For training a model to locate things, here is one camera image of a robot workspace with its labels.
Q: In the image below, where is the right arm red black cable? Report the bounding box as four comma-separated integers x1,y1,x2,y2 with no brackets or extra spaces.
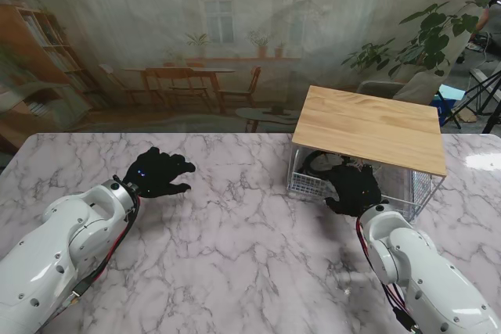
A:
355,216,420,331

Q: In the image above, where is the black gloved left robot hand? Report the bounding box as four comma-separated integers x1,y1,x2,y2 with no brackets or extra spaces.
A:
123,146,196,199

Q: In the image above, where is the printed cafe scene backdrop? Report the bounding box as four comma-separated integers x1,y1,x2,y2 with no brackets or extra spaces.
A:
0,0,501,134

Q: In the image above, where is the blue storage crate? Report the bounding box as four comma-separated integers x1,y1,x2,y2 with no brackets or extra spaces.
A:
428,85,467,116

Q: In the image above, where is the white mesh drawer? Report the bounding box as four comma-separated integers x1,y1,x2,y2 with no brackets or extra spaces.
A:
287,149,434,221

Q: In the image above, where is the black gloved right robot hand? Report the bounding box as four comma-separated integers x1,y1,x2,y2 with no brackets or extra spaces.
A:
324,164,389,217

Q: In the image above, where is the person in background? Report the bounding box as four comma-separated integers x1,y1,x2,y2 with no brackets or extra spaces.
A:
475,0,501,34

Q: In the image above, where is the black tripod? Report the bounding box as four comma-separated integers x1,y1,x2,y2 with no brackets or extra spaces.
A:
444,71,501,134

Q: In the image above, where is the wood-topped white wire cabinet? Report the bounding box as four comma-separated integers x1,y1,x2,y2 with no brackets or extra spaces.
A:
288,85,448,222

